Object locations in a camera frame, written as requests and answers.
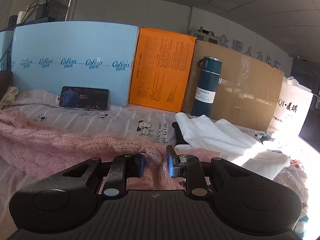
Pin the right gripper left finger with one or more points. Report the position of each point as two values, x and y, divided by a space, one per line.
113 175

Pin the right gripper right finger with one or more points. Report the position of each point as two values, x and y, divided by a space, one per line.
192 170

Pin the pink knitted sweater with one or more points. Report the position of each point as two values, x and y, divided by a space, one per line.
43 151

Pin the black garment under white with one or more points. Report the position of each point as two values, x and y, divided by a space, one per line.
181 144

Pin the dark blue vacuum bottle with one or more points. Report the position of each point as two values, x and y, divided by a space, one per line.
206 86

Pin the black smartphone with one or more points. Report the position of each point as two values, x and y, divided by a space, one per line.
84 98

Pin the brown cardboard sheet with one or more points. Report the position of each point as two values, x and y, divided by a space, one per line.
248 89

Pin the cartoon printed bed sheet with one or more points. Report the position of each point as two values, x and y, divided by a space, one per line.
42 108

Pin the orange printed board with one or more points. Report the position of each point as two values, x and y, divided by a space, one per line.
161 69

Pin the black sofa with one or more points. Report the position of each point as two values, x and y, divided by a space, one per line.
310 130

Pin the white printed shopping bag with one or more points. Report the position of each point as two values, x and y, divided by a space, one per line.
291 109

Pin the light blue foam board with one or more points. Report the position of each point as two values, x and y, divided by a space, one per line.
50 56

